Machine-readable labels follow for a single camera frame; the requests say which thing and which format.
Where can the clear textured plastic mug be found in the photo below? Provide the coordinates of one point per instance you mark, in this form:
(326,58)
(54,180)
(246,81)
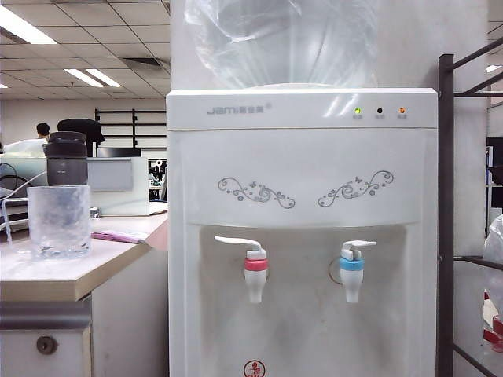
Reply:
(59,224)

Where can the white water dispenser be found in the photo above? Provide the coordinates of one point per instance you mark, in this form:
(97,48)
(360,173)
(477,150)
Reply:
(298,157)

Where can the red-collared hot water tap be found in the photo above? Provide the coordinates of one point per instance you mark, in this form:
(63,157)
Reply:
(255,282)

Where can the white desk partition box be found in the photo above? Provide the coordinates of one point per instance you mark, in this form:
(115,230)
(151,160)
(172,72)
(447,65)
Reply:
(139,188)

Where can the blue-collared cold water tap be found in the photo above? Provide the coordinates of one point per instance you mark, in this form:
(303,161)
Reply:
(352,282)

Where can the plastic-wrapped water jug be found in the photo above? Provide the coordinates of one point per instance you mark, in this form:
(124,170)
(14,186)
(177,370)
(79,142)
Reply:
(279,47)

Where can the white desk cabinet with lock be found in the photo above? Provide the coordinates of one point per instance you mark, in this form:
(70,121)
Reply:
(39,314)

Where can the black monitor behind partition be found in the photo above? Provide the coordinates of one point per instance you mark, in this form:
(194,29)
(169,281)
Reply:
(120,152)

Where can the pink paper sheet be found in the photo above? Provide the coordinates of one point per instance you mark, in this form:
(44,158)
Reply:
(118,236)

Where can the ceiling air vent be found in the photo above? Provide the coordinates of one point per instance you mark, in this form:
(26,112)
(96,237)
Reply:
(145,63)

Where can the black office chair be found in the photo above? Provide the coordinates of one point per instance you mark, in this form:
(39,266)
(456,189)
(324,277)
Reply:
(78,125)

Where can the gray bottle with dark lid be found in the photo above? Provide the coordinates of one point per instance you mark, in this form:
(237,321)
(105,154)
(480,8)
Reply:
(67,169)

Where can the dark metal shelf rack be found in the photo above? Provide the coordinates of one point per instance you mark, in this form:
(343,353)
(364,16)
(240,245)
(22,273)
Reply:
(446,196)

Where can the twin-tube ceiling light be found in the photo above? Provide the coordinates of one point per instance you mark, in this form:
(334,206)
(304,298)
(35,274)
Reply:
(74,74)

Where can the person with black hair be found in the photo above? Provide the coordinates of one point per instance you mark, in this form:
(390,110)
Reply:
(43,129)

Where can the translucent plastic cover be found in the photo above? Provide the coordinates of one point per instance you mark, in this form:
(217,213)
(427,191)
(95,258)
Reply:
(23,151)

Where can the silver flat electronic device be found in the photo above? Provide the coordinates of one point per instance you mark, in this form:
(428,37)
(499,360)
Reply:
(13,216)

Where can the black monitor beside rack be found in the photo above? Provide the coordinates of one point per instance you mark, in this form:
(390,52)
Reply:
(497,157)

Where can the white plastic bag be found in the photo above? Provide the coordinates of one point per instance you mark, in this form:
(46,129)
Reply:
(496,243)

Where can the small ceiling light panel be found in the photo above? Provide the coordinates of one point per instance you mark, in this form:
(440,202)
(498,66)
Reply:
(494,68)

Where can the long ceiling light panel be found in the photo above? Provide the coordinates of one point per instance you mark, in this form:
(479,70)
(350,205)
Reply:
(25,27)

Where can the red packaged item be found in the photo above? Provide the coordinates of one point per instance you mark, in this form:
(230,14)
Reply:
(496,335)

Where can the black wall shelf frame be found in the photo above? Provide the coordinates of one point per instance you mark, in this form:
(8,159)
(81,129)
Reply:
(133,118)

